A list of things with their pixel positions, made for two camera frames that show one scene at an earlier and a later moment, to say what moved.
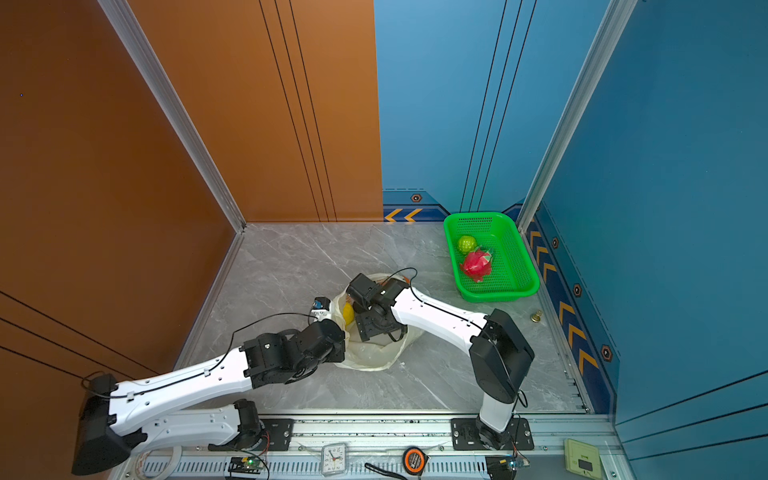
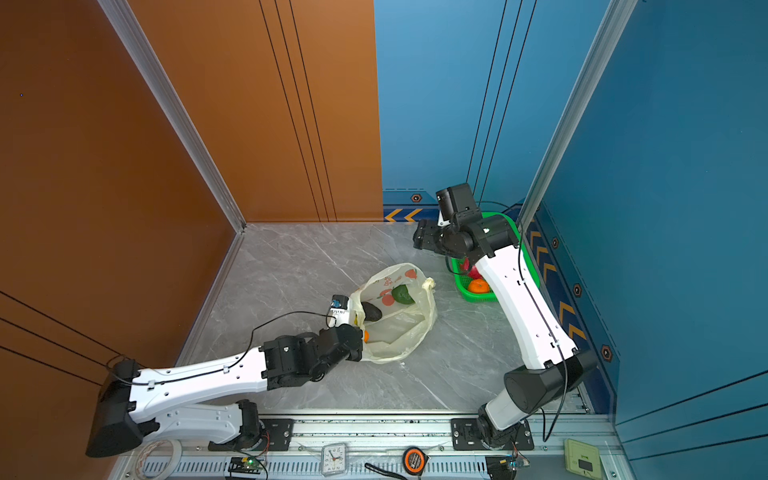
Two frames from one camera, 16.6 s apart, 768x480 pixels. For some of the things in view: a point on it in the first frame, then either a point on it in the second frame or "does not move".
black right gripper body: (370, 327) → (438, 238)
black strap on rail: (384, 472) does not move
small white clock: (333, 459) does not move
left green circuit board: (245, 464) does not move
